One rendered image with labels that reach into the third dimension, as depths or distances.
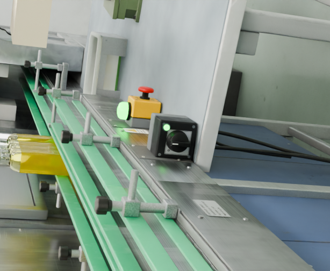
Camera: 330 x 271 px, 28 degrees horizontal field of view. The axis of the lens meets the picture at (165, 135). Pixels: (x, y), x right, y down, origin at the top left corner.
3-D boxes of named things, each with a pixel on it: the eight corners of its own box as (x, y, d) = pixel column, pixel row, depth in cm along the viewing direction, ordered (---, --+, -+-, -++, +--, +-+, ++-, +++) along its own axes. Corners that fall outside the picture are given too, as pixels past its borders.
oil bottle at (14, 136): (77, 156, 204) (5, 150, 198) (79, 137, 203) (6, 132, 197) (79, 160, 199) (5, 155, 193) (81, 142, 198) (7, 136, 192)
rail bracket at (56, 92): (74, 128, 211) (34, 124, 207) (80, 75, 207) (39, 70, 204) (75, 130, 208) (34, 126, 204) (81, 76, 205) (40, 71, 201)
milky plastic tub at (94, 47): (107, 99, 230) (81, 96, 228) (115, 33, 226) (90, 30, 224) (117, 108, 214) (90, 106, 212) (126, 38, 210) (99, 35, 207)
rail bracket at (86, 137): (117, 144, 153) (59, 140, 149) (122, 113, 152) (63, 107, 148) (121, 149, 149) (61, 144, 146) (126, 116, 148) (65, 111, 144)
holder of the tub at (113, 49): (106, 114, 231) (84, 112, 229) (116, 34, 226) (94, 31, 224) (116, 125, 215) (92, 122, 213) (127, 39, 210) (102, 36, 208)
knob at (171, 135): (185, 151, 139) (189, 156, 136) (164, 150, 138) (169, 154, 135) (188, 130, 139) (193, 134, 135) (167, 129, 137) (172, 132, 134)
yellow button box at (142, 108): (152, 124, 174) (124, 121, 172) (156, 95, 172) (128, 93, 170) (159, 130, 167) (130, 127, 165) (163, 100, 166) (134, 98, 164)
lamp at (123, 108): (126, 118, 170) (114, 116, 169) (128, 100, 169) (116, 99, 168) (129, 121, 166) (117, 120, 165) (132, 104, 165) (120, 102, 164)
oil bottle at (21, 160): (85, 171, 188) (7, 166, 182) (88, 152, 187) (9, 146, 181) (88, 177, 183) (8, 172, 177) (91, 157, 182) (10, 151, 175)
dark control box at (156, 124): (183, 151, 148) (145, 148, 146) (188, 115, 146) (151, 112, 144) (194, 161, 140) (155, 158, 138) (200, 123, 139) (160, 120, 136)
